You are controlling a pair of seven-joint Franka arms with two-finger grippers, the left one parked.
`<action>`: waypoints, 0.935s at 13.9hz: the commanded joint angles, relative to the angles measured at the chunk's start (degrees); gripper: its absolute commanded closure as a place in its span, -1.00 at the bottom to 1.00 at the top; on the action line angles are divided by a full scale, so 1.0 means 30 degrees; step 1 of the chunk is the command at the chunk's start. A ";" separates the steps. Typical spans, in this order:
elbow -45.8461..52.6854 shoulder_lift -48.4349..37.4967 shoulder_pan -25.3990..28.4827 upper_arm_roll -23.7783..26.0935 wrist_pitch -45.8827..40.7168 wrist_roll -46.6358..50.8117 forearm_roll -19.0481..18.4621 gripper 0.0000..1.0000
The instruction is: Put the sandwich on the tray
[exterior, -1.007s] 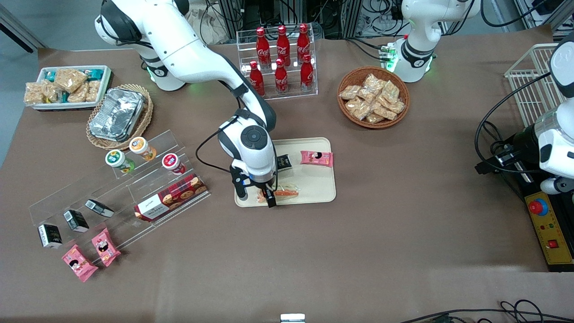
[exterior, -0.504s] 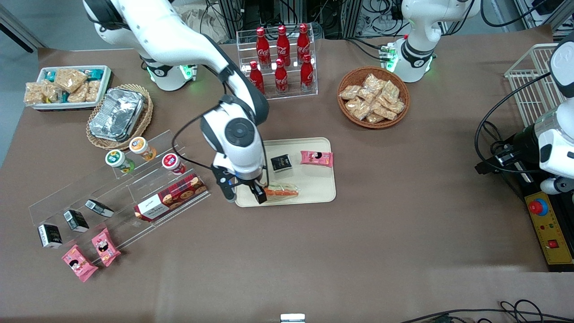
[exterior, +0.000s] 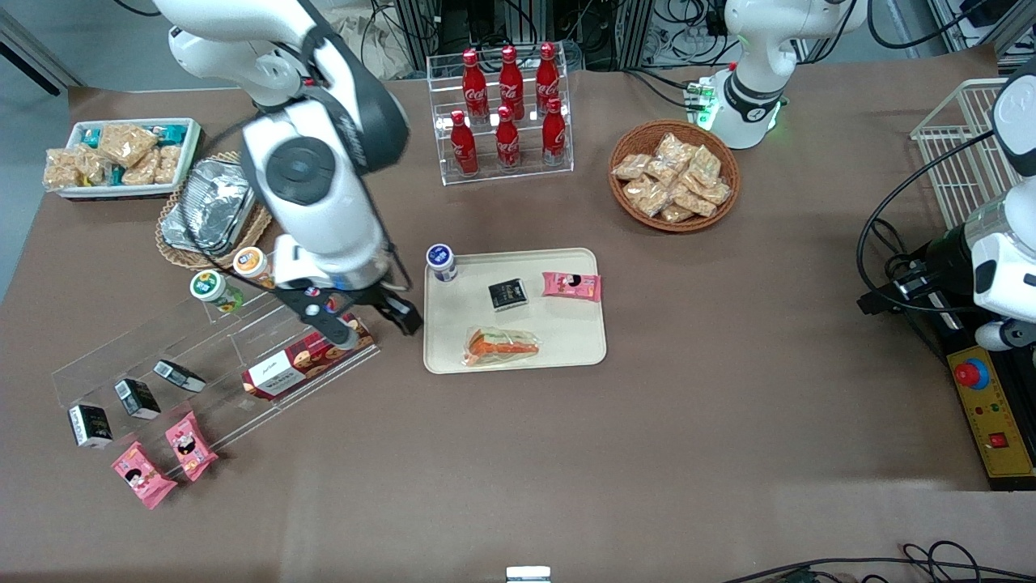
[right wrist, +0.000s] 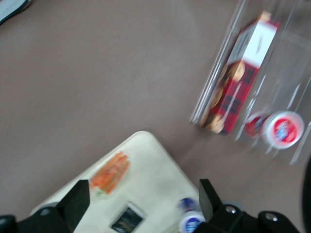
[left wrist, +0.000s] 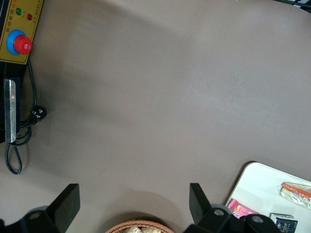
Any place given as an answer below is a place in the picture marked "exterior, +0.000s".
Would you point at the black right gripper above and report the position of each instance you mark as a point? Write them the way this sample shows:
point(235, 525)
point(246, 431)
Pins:
point(398, 310)

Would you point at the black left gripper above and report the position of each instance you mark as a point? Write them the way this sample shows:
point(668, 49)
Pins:
point(944, 257)

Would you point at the triangle sandwich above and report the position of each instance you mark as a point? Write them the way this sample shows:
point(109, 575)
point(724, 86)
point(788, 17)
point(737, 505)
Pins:
point(498, 346)

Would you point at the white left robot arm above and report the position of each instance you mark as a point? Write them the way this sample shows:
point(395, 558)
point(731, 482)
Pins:
point(761, 48)

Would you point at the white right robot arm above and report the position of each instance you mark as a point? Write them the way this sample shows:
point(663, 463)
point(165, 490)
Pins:
point(324, 219)

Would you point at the cream plastic tray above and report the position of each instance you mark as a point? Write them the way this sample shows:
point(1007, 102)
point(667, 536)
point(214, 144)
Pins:
point(518, 271)

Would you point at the blue cap gum jar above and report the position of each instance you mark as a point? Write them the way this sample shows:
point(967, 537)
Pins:
point(442, 261)

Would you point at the red plaid cookie box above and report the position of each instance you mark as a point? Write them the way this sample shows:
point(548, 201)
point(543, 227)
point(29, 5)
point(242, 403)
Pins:
point(283, 372)

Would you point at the black snack packet with barcode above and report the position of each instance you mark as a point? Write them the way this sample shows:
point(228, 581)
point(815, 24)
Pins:
point(91, 425)
point(180, 376)
point(508, 295)
point(137, 398)

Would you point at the yellow emergency stop control box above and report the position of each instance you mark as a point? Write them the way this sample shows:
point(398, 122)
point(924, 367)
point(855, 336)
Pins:
point(991, 413)

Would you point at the clear acrylic bottle rack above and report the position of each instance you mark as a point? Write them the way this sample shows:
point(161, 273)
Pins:
point(437, 174)

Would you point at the clear bag of biscuits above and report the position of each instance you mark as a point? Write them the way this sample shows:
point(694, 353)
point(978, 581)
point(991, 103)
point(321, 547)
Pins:
point(646, 197)
point(676, 214)
point(662, 172)
point(706, 164)
point(694, 201)
point(676, 150)
point(716, 193)
point(631, 167)

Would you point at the red cola bottle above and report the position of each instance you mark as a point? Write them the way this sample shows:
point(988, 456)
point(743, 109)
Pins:
point(547, 77)
point(511, 81)
point(554, 138)
point(464, 150)
point(507, 144)
point(474, 89)

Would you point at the silver foil container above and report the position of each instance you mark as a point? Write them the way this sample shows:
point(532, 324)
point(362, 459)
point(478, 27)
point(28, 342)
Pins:
point(206, 206)

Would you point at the pink cartoon snack pack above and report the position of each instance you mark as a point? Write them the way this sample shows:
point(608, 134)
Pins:
point(142, 476)
point(571, 286)
point(192, 445)

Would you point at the oval wicker basket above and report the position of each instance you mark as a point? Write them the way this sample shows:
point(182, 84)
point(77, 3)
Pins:
point(174, 251)

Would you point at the white rectangular bin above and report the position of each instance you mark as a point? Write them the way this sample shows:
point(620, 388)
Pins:
point(193, 154)

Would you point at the beige cracker snack bag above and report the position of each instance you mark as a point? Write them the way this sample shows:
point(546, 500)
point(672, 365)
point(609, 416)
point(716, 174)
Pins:
point(142, 170)
point(167, 164)
point(91, 164)
point(61, 170)
point(129, 144)

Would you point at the teal snack packet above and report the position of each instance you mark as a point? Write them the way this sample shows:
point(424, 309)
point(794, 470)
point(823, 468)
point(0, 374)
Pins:
point(171, 134)
point(90, 138)

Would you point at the crumpled beige cloth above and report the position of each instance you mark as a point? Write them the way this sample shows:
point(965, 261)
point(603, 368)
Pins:
point(380, 48)

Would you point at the clear acrylic stepped shelf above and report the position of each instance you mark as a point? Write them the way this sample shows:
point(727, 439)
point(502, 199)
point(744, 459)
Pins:
point(97, 380)

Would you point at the small white device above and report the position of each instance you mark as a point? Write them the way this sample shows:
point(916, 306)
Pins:
point(528, 575)

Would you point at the round brown wicker basket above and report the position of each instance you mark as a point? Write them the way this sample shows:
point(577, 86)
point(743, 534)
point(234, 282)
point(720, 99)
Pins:
point(627, 138)

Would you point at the metal equipment rack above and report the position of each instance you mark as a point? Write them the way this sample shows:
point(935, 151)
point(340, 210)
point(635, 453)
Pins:
point(599, 28)

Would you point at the dark metal bar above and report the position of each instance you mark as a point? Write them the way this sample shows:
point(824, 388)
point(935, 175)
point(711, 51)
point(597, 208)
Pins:
point(28, 65)

